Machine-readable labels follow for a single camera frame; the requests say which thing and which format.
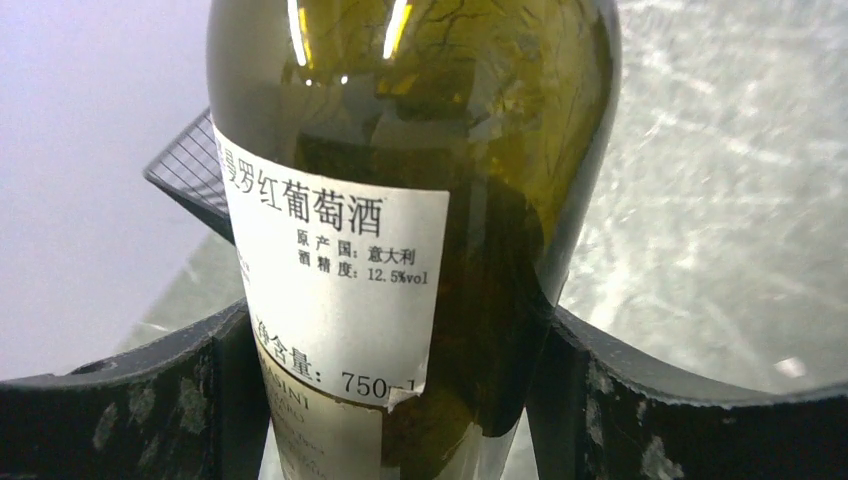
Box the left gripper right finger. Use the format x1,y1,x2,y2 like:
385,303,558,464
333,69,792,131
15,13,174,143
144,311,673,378
527,308,847,479

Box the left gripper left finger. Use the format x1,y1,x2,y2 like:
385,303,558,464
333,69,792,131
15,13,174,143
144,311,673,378
1,301,269,479

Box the dark green wine bottle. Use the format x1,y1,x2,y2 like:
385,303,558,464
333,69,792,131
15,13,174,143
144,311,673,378
206,1,621,479

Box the black wire wine rack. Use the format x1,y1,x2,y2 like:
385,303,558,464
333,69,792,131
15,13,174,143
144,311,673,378
143,109,234,243

